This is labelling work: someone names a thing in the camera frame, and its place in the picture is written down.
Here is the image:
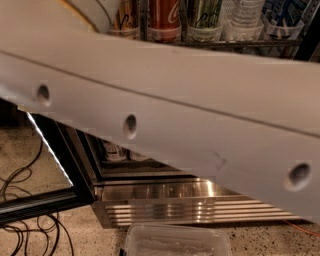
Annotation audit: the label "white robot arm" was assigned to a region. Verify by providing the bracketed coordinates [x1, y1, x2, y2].
[0, 0, 320, 222]

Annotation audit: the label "small brown bottle bottom shelf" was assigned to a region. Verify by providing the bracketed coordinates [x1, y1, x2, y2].
[103, 142, 127, 162]

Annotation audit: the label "stainless steel fridge grille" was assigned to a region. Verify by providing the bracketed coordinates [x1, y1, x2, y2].
[92, 178, 298, 229]

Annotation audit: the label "red coca-cola bottle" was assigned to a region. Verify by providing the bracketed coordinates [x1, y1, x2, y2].
[148, 0, 181, 42]

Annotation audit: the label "open glass fridge door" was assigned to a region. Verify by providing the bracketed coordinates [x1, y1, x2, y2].
[0, 99, 94, 226]

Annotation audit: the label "clear water bottle right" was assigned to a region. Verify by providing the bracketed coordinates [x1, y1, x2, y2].
[223, 0, 265, 42]

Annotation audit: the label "blue labelled bottle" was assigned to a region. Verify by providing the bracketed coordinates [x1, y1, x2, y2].
[262, 0, 310, 40]

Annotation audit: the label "gold tall can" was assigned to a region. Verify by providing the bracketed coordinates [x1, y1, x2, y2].
[110, 0, 140, 40]

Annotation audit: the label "clear plastic container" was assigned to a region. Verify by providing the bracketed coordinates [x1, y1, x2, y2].
[119, 223, 232, 256]

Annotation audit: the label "green tall can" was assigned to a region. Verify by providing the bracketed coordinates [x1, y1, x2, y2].
[187, 0, 222, 42]

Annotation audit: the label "black cables on floor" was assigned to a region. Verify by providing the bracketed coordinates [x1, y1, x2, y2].
[0, 139, 75, 256]

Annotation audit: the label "orange cable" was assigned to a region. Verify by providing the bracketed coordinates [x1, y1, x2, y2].
[283, 219, 320, 238]

